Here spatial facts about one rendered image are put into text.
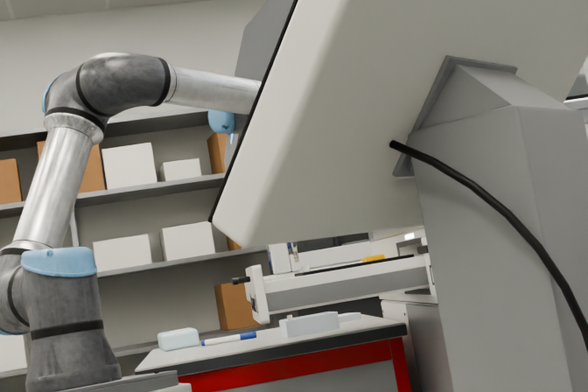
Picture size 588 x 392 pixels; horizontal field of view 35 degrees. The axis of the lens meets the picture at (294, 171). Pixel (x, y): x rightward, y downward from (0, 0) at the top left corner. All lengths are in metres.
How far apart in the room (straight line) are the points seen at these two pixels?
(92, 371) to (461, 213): 0.79
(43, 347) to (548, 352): 0.90
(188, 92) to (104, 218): 4.27
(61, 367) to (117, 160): 4.16
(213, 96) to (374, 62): 1.07
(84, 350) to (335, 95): 0.84
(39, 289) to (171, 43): 4.82
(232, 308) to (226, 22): 1.96
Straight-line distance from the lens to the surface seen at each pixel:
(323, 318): 2.14
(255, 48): 2.77
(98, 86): 1.74
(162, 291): 6.03
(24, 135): 5.64
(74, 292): 1.53
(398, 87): 0.85
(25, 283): 1.56
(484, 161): 0.87
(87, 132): 1.79
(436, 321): 1.83
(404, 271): 1.79
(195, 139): 6.14
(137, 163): 5.61
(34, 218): 1.71
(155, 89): 1.75
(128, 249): 5.65
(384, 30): 0.79
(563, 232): 0.89
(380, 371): 2.03
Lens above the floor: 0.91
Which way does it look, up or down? 6 degrees up
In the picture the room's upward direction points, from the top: 10 degrees counter-clockwise
